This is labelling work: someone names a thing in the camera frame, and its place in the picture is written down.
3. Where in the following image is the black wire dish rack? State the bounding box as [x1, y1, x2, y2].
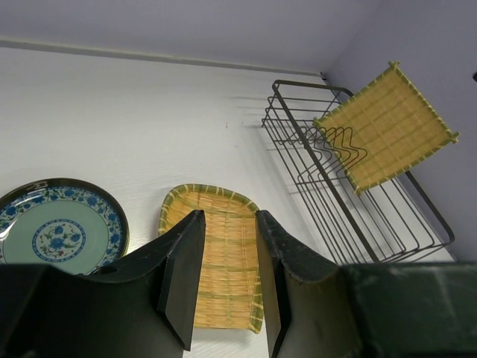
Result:
[262, 80, 455, 264]

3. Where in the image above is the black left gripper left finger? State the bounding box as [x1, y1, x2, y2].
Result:
[1, 210, 206, 357]

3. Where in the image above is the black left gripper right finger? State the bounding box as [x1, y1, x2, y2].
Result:
[256, 210, 476, 357]

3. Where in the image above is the square bamboo woven tray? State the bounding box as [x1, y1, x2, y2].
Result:
[314, 62, 459, 195]

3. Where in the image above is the blue floral ceramic plate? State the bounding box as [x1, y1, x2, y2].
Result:
[1, 178, 130, 274]

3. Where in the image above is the rounded bamboo woven tray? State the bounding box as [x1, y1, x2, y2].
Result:
[158, 183, 264, 334]

